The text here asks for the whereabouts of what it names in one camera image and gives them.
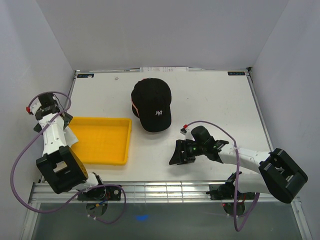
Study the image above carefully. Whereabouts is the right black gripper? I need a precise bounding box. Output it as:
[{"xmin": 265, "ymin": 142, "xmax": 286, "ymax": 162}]
[{"xmin": 168, "ymin": 139, "xmax": 206, "ymax": 165}]

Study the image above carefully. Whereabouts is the pink baseball cap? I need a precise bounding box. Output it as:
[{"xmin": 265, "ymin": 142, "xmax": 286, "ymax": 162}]
[{"xmin": 131, "ymin": 99, "xmax": 140, "ymax": 118}]

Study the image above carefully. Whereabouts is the black NY baseball cap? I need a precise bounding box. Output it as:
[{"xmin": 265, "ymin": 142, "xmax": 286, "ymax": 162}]
[{"xmin": 131, "ymin": 78, "xmax": 172, "ymax": 133}]

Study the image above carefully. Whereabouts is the white NY baseball cap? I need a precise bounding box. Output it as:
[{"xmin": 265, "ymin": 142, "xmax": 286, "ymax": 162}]
[{"xmin": 64, "ymin": 126, "xmax": 79, "ymax": 148}]

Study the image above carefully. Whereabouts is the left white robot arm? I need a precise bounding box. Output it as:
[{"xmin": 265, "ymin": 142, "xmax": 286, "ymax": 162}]
[{"xmin": 31, "ymin": 92, "xmax": 106, "ymax": 200}]

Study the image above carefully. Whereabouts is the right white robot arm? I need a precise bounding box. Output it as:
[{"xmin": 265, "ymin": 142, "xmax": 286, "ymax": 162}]
[{"xmin": 169, "ymin": 125, "xmax": 308, "ymax": 204}]

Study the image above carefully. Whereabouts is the yellow plastic tray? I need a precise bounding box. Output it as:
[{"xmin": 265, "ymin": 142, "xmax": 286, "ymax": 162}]
[{"xmin": 69, "ymin": 117, "xmax": 132, "ymax": 166}]

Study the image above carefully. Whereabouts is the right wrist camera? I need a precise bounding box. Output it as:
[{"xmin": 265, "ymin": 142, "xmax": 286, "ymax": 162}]
[{"xmin": 180, "ymin": 124, "xmax": 193, "ymax": 140}]

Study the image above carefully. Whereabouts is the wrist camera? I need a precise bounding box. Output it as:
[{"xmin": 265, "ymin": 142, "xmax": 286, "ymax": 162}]
[
  {"xmin": 180, "ymin": 124, "xmax": 193, "ymax": 140},
  {"xmin": 26, "ymin": 102, "xmax": 41, "ymax": 115}
]

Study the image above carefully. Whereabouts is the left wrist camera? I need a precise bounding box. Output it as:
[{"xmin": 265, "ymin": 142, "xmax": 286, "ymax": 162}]
[{"xmin": 26, "ymin": 102, "xmax": 41, "ymax": 115}]

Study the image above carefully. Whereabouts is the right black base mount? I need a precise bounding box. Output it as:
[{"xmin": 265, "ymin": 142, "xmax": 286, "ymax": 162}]
[{"xmin": 205, "ymin": 183, "xmax": 256, "ymax": 201}]

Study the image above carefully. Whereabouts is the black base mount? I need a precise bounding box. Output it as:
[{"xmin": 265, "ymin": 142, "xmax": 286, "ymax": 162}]
[
  {"xmin": 205, "ymin": 183, "xmax": 256, "ymax": 201},
  {"xmin": 77, "ymin": 186, "xmax": 121, "ymax": 202}
]

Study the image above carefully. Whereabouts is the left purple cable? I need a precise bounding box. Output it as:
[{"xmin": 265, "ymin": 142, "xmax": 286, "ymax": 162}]
[{"xmin": 11, "ymin": 91, "xmax": 127, "ymax": 225}]

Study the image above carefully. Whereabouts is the purple cable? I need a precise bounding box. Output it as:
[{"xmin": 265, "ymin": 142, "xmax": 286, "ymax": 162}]
[
  {"xmin": 184, "ymin": 120, "xmax": 260, "ymax": 232},
  {"xmin": 11, "ymin": 91, "xmax": 127, "ymax": 225}
]

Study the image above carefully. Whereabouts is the aluminium front rail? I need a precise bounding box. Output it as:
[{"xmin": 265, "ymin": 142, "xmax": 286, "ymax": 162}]
[{"xmin": 27, "ymin": 181, "xmax": 301, "ymax": 205}]

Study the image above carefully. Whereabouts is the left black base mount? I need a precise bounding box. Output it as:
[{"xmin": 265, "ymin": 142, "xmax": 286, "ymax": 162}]
[{"xmin": 77, "ymin": 186, "xmax": 121, "ymax": 202}]

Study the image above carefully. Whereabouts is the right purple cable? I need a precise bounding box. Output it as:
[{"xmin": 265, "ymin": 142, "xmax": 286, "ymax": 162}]
[{"xmin": 184, "ymin": 120, "xmax": 260, "ymax": 232}]

